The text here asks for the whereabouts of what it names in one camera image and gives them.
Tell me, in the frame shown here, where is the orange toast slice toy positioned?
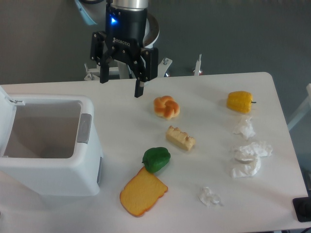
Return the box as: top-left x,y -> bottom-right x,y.
120,167 -> 168,217

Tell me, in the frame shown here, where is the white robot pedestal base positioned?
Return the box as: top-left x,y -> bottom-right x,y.
85,13 -> 203,81

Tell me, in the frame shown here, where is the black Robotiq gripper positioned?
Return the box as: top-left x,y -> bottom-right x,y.
90,4 -> 158,98

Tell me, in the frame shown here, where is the knotted bread roll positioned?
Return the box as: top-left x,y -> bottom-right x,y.
153,96 -> 180,120

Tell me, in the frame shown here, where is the white table frame leg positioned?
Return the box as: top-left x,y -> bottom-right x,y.
287,84 -> 311,131

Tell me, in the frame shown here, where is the crumpled white tissue upper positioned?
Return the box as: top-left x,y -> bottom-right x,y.
233,116 -> 256,140

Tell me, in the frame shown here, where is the white trash can body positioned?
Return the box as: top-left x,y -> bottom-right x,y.
0,94 -> 103,196

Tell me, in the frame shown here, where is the black device at edge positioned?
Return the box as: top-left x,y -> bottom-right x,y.
293,197 -> 311,222

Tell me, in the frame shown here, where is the crumpled white tissue small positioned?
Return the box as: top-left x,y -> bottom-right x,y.
198,187 -> 223,206

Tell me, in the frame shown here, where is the crumpled white tissue large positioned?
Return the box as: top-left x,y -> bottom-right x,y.
230,141 -> 273,178

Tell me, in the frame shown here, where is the yellow toy bell pepper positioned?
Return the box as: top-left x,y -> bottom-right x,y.
226,91 -> 256,114

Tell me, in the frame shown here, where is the green toy bell pepper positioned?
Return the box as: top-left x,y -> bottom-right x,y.
142,147 -> 171,173

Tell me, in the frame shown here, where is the beige cake slice toy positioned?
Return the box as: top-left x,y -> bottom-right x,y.
165,126 -> 196,151

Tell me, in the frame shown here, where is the white trash can lid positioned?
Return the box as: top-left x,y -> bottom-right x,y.
0,86 -> 25,157

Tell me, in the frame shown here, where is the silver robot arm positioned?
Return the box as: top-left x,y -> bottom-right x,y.
75,0 -> 158,98

